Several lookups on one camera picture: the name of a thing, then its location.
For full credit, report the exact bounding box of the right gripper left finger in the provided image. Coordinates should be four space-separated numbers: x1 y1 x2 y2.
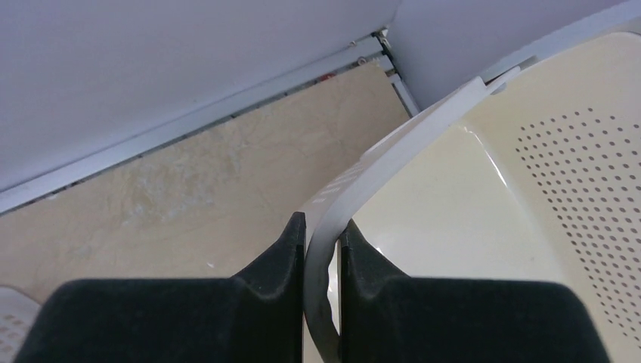
15 212 306 362

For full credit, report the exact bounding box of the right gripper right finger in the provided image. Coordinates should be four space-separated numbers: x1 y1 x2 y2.
339 222 609 362

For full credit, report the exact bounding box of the large cream laundry basket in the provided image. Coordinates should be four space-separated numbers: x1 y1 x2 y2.
302 32 640 362

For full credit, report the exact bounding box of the small white perforated basket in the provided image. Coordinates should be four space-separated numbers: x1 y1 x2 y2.
0 286 40 362

